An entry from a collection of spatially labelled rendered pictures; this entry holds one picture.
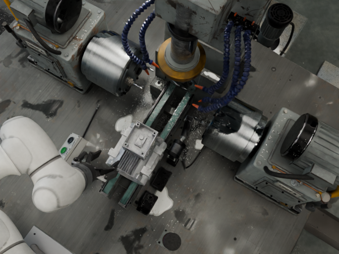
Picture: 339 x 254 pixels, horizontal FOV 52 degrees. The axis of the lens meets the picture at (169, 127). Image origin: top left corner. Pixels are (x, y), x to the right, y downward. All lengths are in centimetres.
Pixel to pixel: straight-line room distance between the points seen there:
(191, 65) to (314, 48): 198
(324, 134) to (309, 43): 191
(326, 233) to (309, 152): 148
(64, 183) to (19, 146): 15
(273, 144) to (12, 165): 94
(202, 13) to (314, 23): 234
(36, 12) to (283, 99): 125
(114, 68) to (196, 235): 84
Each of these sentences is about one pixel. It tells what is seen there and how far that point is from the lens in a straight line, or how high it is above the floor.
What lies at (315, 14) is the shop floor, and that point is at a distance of 333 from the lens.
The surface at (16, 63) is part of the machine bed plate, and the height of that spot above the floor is 80.
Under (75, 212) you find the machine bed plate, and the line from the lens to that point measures 173.
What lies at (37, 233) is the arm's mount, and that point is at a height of 82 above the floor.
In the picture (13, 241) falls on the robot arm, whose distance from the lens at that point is 157.
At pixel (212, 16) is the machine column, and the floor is 169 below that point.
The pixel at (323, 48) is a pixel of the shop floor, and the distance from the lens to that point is 318.
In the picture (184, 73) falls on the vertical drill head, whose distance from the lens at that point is 129.
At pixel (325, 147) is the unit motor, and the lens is 130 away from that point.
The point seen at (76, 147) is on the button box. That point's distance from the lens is 149.
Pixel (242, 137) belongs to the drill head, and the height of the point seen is 115.
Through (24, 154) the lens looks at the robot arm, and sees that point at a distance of 102.
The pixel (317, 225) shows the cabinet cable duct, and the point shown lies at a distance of 270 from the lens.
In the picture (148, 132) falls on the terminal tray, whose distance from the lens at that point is 143.
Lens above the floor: 249
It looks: 73 degrees down
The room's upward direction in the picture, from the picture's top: 8 degrees clockwise
